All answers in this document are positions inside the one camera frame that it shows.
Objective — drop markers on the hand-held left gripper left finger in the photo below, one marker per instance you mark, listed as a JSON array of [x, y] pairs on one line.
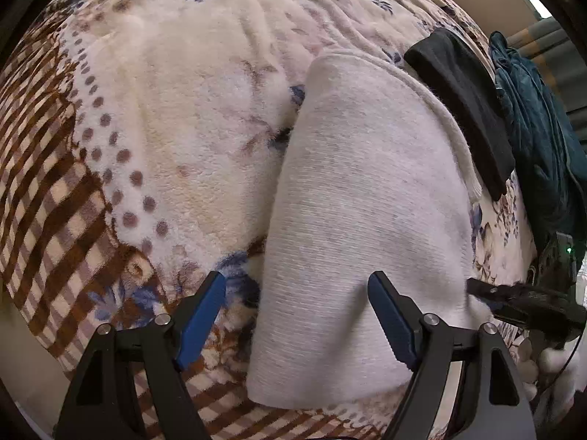
[[204, 316]]

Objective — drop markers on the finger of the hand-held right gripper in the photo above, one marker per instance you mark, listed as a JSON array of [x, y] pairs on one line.
[[509, 298]]

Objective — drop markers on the person's right hand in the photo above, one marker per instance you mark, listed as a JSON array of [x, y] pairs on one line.
[[532, 366]]

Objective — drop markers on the striped curtain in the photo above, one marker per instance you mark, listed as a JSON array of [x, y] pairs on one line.
[[550, 39]]

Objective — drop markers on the white knit sweater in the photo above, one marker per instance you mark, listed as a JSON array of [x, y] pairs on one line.
[[367, 220]]

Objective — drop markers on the floral fleece blanket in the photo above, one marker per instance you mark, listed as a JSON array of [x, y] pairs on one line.
[[174, 114]]

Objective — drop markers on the black folded garment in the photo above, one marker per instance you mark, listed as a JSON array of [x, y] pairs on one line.
[[472, 105]]

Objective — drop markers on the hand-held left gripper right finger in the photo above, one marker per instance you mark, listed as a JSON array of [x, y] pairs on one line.
[[392, 316]]

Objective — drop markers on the teal garment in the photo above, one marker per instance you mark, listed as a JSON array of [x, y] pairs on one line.
[[536, 137]]

